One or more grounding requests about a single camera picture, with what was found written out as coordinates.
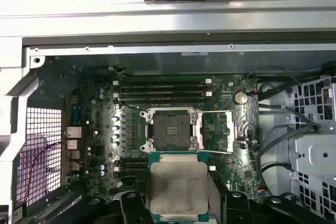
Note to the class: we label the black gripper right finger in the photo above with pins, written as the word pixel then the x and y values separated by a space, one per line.
pixel 236 208

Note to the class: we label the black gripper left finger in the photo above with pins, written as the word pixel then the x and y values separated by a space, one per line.
pixel 128 208

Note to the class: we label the CPU with silver lid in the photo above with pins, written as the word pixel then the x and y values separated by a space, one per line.
pixel 178 190

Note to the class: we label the metal CPU socket cover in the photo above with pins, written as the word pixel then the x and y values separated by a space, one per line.
pixel 229 132

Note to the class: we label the metal CPU locking lever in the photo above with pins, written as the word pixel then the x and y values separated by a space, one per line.
pixel 218 111
pixel 215 152

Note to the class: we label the black RAM slot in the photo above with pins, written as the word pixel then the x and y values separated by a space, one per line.
pixel 134 174
pixel 162 87
pixel 134 167
pixel 162 81
pixel 134 160
pixel 162 94
pixel 162 100

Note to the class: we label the green motherboard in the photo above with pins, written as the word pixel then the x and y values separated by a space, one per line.
pixel 223 171

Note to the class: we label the silver drive cage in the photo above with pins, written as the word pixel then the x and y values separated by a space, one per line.
pixel 312 153

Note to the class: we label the round coin battery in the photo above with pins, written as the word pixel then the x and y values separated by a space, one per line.
pixel 241 97

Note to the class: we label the black open PC case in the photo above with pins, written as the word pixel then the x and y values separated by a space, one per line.
pixel 168 61

